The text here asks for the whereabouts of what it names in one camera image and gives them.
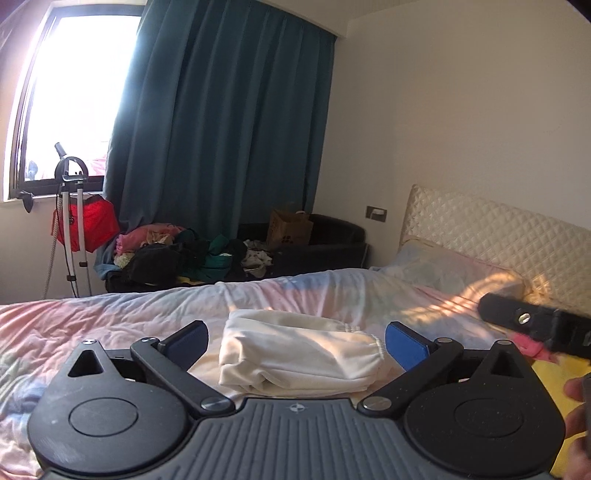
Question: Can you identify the cream quilted headboard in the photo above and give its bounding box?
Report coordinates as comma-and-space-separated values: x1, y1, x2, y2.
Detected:
401, 184, 590, 315

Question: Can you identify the black armchair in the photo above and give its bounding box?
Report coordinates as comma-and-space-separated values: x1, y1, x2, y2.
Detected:
234, 212, 371, 278

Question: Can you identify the window with dark frame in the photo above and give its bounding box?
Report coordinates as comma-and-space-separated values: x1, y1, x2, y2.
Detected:
5, 1, 145, 199

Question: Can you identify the teal curtain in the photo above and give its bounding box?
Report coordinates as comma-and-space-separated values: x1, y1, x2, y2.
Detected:
104, 1, 335, 238

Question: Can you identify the yellow cloth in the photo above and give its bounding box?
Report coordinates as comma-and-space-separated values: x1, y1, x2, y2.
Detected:
533, 355, 590, 479

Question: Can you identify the pink cloth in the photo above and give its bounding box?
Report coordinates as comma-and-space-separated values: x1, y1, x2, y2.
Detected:
508, 332, 557, 363

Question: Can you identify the wall switch plate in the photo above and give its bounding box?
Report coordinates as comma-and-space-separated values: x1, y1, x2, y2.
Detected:
366, 206, 388, 223

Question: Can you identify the brown paper bag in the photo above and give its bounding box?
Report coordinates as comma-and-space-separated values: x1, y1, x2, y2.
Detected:
266, 209, 314, 250

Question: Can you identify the person's right hand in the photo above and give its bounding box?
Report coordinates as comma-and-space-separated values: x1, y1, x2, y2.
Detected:
563, 375, 591, 480

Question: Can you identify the cream white garment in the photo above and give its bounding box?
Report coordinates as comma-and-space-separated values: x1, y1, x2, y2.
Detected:
218, 309, 391, 397

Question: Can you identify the pastel pink blue bedspread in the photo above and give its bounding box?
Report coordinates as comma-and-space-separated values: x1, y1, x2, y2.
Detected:
1, 269, 528, 479

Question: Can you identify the red bag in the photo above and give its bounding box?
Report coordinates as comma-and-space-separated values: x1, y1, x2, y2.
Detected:
51, 195, 120, 253

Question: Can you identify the silver tripod stand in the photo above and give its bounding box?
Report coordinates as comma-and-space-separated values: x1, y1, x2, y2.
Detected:
43, 142, 92, 299

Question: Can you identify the pile of colourful clothes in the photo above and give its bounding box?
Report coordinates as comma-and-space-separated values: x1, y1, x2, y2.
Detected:
100, 223, 273, 293

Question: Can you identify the pastel pillow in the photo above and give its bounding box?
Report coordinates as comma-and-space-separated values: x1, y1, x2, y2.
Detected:
379, 237, 530, 303

